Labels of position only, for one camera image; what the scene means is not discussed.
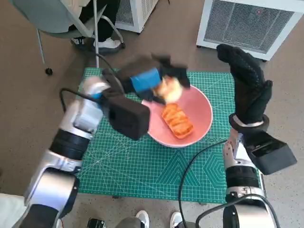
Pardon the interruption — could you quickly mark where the black left hand blue tape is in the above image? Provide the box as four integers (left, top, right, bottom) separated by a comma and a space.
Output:
102, 54, 190, 105

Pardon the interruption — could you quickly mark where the black cable connector block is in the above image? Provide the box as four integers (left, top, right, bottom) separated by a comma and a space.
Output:
87, 218, 105, 228

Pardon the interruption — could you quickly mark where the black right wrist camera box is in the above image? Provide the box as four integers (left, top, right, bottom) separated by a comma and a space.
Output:
244, 132, 297, 176

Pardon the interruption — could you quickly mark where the grey chair with metal legs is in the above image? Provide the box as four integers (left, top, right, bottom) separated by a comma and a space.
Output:
10, 0, 126, 76

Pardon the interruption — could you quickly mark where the pink bowl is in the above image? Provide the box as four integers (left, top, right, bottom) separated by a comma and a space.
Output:
141, 85, 213, 148

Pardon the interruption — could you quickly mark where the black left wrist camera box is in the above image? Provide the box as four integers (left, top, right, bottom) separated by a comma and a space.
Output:
102, 94, 151, 141

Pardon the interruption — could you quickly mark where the black gloved right hand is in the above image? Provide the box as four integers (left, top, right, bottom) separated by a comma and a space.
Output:
216, 44, 273, 124

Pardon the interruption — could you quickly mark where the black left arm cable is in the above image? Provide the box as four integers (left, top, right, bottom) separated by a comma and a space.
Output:
59, 54, 114, 112

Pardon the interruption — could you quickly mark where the round pale toy bread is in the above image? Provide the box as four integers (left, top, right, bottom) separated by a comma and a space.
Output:
153, 77, 183, 104

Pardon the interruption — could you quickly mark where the long orange toy bread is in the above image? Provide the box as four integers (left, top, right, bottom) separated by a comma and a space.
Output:
161, 103, 194, 140

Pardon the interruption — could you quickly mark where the small white grille appliance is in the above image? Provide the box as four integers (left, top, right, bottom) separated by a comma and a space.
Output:
115, 0, 160, 33

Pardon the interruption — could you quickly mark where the large white grille appliance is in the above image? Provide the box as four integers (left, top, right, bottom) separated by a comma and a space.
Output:
196, 0, 304, 61

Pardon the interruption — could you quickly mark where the seated person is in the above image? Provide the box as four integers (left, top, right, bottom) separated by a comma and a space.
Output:
70, 0, 122, 49

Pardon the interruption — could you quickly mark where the standing person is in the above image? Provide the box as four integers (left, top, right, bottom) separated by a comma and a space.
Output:
116, 210, 198, 228

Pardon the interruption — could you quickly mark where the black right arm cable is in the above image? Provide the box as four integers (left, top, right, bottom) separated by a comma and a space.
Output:
178, 140, 281, 228

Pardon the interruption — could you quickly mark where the green cutting mat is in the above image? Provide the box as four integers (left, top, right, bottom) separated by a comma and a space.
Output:
76, 68, 237, 204

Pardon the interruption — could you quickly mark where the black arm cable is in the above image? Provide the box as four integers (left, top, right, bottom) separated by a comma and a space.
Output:
178, 140, 281, 228
59, 54, 114, 112

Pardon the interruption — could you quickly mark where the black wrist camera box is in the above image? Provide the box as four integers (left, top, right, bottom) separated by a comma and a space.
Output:
244, 132, 297, 176
102, 94, 151, 141

